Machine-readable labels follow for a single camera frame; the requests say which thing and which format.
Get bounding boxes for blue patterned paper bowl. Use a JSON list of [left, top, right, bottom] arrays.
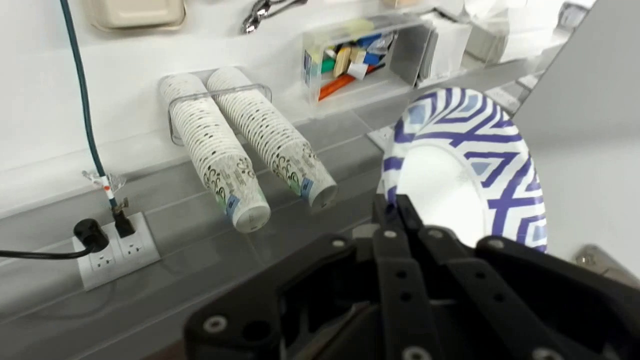
[[379, 88, 548, 251]]

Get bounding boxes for paper cup stack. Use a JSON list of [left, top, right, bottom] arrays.
[[157, 73, 270, 234], [205, 67, 337, 209]]

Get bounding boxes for clear condiment organizer box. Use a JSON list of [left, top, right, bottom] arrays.
[[301, 10, 472, 102]]

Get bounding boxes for paper cup stack right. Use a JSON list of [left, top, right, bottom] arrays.
[[205, 67, 337, 209]]

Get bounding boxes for beige takeout container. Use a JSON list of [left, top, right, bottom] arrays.
[[86, 0, 186, 32]]

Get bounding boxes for teal cable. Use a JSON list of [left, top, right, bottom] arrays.
[[57, 0, 135, 238]]

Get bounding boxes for black power plug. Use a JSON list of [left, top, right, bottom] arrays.
[[73, 217, 109, 251]]

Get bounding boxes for paper cup stack left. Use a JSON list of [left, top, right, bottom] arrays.
[[157, 73, 270, 234]]

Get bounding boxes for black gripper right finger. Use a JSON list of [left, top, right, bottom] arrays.
[[394, 196, 572, 360]]

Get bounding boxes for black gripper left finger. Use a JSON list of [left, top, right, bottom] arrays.
[[371, 196, 428, 360]]

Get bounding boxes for white wall outlet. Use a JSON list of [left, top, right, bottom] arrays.
[[76, 212, 160, 290]]

